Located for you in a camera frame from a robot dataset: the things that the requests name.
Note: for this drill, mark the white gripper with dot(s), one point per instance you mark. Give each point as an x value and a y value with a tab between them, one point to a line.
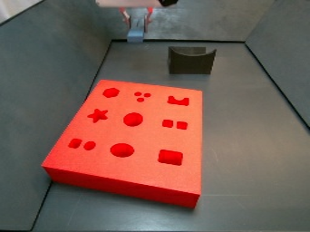
131	3

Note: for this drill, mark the blue double-square slotted block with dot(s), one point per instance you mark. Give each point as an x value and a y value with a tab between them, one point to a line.
135	35

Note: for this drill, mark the red shape-sorting board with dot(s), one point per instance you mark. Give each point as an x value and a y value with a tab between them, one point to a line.
134	143

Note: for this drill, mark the black curved cradle stand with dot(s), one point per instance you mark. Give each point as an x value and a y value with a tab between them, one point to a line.
190	60

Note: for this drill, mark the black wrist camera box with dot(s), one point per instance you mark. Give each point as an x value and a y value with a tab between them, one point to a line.
168	3

